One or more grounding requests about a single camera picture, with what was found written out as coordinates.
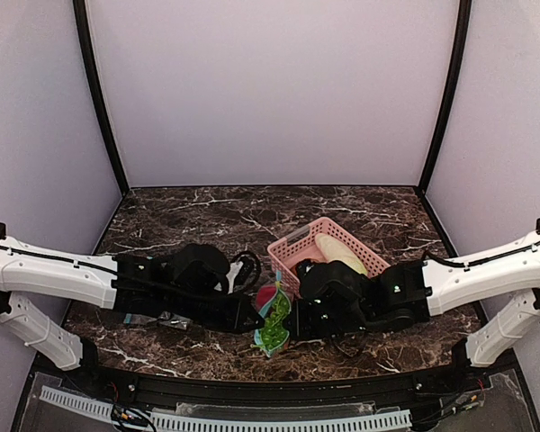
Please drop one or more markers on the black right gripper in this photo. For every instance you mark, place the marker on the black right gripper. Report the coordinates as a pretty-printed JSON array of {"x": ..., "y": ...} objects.
[{"x": 303, "y": 321}]

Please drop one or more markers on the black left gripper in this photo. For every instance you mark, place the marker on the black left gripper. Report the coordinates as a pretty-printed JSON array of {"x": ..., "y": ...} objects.
[{"x": 241, "y": 318}]

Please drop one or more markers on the green grape bunch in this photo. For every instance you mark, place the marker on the green grape bunch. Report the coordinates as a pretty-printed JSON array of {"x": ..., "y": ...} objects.
[{"x": 274, "y": 324}]

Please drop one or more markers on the clear zip bag blue zipper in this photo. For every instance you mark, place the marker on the clear zip bag blue zipper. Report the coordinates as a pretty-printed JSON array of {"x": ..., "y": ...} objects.
[{"x": 274, "y": 324}]

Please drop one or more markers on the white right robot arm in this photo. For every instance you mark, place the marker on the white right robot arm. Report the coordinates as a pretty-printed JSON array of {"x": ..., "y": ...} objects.
[{"x": 336, "y": 300}]

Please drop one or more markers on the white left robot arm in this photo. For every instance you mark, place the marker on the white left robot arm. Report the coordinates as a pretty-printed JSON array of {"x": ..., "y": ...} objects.
[{"x": 198, "y": 283}]

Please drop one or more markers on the flat clear zip bag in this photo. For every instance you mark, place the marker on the flat clear zip bag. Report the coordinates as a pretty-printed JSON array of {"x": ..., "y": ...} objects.
[{"x": 165, "y": 319}]

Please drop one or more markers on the pink perforated plastic basket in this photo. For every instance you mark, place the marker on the pink perforated plastic basket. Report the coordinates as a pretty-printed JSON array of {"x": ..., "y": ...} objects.
[{"x": 288, "y": 251}]

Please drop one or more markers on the white radish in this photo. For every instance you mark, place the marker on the white radish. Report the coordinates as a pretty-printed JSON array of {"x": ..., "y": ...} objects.
[{"x": 335, "y": 250}]

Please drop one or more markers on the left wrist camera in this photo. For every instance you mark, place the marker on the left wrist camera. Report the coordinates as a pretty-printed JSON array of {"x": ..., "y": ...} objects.
[{"x": 245, "y": 271}]

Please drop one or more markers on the black front rail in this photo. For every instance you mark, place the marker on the black front rail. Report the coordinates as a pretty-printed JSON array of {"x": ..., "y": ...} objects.
[{"x": 425, "y": 386}]

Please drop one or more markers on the white slotted cable duct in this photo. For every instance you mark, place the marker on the white slotted cable duct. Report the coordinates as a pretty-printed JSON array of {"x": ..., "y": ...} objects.
[{"x": 199, "y": 417}]

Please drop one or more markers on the black right frame post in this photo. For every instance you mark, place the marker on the black right frame post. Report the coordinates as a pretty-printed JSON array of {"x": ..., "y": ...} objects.
[{"x": 448, "y": 96}]

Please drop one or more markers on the black frame post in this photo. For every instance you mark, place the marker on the black frame post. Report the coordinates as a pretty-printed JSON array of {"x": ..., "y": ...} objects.
[
  {"x": 448, "y": 96},
  {"x": 97, "y": 97}
]

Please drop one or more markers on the black left frame post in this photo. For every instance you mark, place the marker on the black left frame post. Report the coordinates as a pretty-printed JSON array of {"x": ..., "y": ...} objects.
[{"x": 97, "y": 97}]

